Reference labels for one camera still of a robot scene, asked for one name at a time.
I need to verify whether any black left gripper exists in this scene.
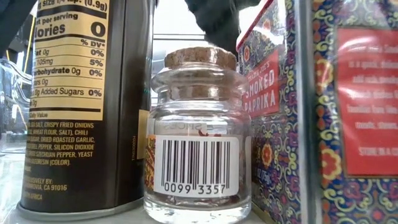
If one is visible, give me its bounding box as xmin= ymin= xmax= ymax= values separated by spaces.
xmin=185 ymin=0 xmax=261 ymax=55

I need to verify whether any red-lidded patterned paprika tin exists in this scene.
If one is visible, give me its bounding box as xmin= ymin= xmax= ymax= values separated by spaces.
xmin=235 ymin=0 xmax=302 ymax=224
xmin=294 ymin=0 xmax=398 ymax=224

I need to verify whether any cork-stoppered glass saffron jar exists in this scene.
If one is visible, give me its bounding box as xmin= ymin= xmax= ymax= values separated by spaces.
xmin=143 ymin=46 xmax=253 ymax=224

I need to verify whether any yellow-lidded dark spice jar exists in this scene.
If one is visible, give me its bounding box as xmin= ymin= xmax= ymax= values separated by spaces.
xmin=17 ymin=0 xmax=156 ymax=222

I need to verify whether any clear plastic bin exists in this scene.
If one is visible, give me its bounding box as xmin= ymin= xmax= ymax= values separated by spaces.
xmin=0 ymin=58 xmax=34 ymax=154

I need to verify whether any horizontal metal frame bar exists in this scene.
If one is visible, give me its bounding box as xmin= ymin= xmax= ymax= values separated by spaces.
xmin=154 ymin=32 xmax=209 ymax=43

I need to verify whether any yellow hanging cable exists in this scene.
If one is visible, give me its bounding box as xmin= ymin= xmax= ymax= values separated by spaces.
xmin=23 ymin=14 xmax=37 ymax=74

